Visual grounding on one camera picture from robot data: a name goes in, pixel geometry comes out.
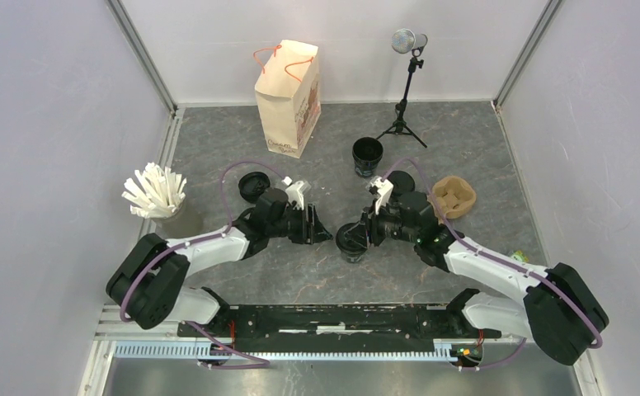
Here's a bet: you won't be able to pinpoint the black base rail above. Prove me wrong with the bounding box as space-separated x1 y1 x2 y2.
96 303 572 362

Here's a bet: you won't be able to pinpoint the black cup lid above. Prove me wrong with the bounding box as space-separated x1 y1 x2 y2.
335 221 369 263
388 170 416 196

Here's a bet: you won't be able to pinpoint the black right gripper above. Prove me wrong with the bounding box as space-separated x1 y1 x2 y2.
344 198 419 249

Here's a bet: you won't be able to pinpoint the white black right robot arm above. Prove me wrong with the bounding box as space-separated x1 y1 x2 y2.
336 191 609 365

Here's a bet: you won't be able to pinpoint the green toy figure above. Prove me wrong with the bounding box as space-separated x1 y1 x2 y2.
510 250 529 263

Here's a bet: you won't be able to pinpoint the microphone on black tripod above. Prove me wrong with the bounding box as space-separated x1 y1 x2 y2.
377 28 428 148

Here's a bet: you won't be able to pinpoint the paper takeout bag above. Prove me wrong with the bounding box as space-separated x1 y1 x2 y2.
252 40 322 158

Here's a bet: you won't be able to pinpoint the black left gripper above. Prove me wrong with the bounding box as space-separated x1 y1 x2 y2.
267 203 332 245

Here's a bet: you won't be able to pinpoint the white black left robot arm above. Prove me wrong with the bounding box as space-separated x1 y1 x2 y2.
106 188 332 337

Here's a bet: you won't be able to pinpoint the white straws in cup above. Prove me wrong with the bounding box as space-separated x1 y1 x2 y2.
121 163 203 238

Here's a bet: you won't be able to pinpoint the stack of black lids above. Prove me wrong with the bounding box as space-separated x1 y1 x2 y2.
238 172 271 204

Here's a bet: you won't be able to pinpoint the stack of black cups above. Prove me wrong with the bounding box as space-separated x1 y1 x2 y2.
351 137 384 177

